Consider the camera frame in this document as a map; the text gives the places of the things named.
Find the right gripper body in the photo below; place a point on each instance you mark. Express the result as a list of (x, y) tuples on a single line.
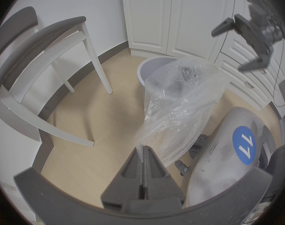
[(252, 35)]

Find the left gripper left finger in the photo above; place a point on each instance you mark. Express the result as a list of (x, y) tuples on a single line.
[(129, 184)]

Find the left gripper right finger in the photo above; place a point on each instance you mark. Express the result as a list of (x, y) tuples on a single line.
[(157, 184)]

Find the white chair with grey seat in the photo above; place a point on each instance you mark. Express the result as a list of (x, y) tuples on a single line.
[(22, 62)]

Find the pale grey trash bin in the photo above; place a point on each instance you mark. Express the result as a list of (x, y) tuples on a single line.
[(148, 70)]

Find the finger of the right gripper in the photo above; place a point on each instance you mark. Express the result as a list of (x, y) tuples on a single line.
[(255, 64), (223, 27)]

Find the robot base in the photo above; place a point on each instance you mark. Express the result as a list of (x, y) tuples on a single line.
[(222, 163)]

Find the white wardrobe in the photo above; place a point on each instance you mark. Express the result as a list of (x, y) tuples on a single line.
[(180, 20)]

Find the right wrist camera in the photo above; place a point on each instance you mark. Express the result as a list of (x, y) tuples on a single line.
[(256, 5)]

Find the white chest of drawers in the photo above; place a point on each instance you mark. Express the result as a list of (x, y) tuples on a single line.
[(245, 78)]

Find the clear plastic bag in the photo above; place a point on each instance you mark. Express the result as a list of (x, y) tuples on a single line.
[(177, 106)]

